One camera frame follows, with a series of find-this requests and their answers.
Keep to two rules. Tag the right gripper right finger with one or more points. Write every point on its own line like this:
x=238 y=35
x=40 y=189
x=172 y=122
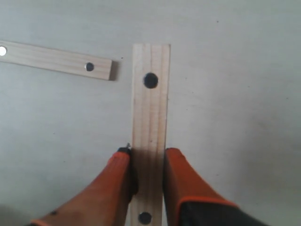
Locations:
x=191 y=201

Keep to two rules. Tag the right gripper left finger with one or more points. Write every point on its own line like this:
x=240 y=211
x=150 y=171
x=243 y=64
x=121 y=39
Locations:
x=104 y=202

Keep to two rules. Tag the wood strip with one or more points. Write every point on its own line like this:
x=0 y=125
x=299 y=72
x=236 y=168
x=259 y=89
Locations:
x=55 y=60
x=151 y=66

